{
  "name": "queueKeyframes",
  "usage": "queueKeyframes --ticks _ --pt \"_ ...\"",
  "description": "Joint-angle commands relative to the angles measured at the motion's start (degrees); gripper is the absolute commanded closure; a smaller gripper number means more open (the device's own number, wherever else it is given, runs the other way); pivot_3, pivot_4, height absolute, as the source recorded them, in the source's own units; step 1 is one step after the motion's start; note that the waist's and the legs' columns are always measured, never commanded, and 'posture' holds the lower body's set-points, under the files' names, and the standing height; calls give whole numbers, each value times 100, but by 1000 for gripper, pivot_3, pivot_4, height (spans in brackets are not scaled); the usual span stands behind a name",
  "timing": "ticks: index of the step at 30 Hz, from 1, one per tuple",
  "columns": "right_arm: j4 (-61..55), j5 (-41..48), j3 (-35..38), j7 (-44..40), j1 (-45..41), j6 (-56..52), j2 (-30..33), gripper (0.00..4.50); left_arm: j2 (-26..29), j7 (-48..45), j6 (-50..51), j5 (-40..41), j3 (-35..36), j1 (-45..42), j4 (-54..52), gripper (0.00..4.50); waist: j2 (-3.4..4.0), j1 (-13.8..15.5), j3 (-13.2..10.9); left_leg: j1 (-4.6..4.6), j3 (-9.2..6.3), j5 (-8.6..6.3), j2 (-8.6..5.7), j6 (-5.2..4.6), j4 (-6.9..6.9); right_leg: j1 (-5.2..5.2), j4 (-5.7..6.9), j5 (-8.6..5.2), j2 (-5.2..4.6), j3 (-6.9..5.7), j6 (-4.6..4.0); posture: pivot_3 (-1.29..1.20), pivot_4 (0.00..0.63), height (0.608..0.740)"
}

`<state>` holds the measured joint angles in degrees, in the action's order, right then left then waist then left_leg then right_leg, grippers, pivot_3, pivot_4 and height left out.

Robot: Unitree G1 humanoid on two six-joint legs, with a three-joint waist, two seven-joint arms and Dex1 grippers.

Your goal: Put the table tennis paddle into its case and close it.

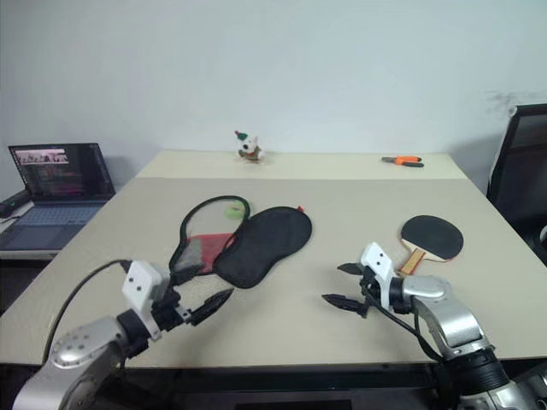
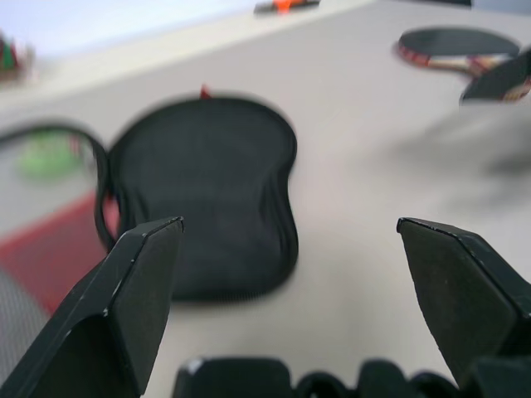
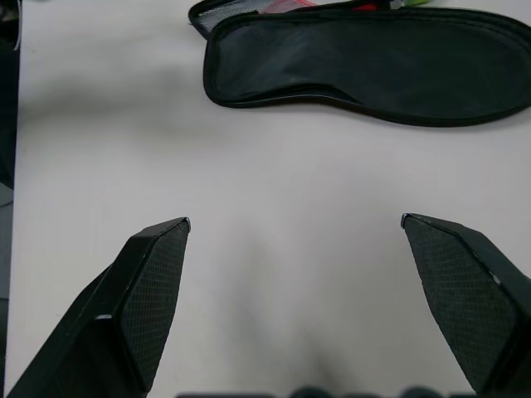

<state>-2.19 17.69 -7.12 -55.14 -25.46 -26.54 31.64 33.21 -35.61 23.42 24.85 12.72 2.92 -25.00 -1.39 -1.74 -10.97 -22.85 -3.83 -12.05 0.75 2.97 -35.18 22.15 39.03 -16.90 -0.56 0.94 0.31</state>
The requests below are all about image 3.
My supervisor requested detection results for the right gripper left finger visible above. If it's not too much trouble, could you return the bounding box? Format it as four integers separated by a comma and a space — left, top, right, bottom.
6, 216, 192, 398

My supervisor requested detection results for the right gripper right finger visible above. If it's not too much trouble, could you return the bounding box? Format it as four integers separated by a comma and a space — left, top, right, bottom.
400, 212, 531, 398

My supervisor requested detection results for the black and red paddle case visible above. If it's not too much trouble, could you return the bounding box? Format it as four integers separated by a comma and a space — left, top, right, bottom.
187, 0, 531, 128

